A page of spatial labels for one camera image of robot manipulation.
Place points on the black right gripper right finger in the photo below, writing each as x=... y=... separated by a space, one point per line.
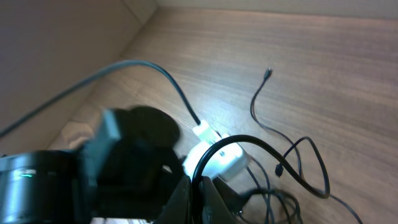
x=214 y=209

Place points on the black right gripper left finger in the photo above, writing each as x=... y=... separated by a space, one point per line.
x=178 y=208

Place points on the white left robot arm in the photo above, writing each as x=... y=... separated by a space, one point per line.
x=128 y=169

